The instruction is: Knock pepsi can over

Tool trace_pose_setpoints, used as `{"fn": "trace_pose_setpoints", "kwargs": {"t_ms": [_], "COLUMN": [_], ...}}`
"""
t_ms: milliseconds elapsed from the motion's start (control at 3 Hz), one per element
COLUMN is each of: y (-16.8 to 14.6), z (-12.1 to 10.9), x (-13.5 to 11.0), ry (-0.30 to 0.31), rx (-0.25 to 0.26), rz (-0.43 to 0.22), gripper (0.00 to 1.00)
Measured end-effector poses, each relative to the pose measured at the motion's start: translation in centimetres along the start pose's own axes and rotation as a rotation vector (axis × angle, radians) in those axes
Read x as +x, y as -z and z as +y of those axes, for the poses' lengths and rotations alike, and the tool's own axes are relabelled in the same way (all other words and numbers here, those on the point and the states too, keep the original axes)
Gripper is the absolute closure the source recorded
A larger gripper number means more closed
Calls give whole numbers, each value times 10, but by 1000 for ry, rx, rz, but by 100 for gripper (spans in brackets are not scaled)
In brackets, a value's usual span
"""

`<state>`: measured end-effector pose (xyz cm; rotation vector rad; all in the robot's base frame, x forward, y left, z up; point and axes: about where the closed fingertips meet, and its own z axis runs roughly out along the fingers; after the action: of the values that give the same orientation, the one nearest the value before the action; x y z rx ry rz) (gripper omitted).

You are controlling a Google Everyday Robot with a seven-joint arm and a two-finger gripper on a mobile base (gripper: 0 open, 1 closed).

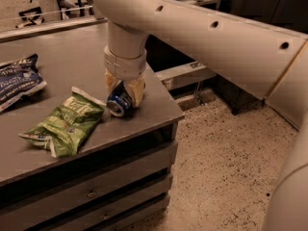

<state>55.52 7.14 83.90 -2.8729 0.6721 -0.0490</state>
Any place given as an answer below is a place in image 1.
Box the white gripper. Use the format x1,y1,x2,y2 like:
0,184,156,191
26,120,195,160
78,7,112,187
104,46,146,108

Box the blue pepsi can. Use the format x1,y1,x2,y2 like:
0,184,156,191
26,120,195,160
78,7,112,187
107,81,133,117

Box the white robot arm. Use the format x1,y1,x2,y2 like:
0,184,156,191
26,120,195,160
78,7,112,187
93,0,308,231

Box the green chip bag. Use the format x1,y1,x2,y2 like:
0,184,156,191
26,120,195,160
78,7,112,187
19,87,106,158

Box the grey wooden drawer cabinet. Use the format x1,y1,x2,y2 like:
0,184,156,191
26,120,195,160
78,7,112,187
0,122,179,231

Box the blue chip bag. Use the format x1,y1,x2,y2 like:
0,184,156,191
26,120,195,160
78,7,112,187
0,54,47,112

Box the grey metal railing beam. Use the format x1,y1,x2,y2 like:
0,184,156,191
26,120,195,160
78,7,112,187
0,0,219,44

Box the grey metal bracket beam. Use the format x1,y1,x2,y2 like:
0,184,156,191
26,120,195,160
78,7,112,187
156,62,217,90

